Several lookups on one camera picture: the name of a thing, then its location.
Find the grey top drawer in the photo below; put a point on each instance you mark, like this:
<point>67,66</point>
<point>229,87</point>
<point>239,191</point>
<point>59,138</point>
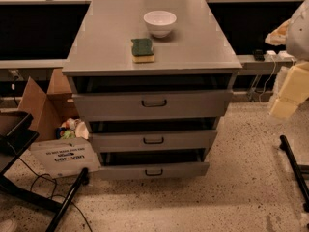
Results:
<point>152,96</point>

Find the grey middle drawer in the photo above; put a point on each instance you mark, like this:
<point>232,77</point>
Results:
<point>162,134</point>

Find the black stand leg right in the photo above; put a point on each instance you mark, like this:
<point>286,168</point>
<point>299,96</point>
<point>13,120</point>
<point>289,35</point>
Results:
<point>299,170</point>

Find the white box flap with print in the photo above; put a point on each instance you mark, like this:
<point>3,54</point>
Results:
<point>65,157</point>

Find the white ceramic bowl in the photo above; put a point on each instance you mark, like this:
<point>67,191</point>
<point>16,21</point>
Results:
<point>160,23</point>

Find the grey drawer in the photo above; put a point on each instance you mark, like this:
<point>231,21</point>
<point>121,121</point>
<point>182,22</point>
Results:
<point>152,164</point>
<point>152,96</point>
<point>162,134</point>

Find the white power strip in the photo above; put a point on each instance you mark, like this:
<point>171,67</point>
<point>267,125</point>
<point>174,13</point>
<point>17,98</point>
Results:
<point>280,56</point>

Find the grey bottom drawer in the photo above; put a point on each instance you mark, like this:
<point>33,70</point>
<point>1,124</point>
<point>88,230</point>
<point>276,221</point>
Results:
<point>152,164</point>

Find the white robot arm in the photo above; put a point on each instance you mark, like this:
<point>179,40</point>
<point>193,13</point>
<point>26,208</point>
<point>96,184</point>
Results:
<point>294,34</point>

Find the grey drawer cabinet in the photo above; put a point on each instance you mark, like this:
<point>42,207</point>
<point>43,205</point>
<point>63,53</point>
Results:
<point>103,44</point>

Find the green and yellow sponge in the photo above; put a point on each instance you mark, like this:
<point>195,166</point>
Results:
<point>142,51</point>

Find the brown cardboard box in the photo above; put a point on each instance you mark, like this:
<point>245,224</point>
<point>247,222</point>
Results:
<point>49,109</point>

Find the black power adapter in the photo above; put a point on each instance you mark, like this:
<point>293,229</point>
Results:
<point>258,55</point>

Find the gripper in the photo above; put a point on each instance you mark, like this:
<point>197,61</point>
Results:
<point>298,39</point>

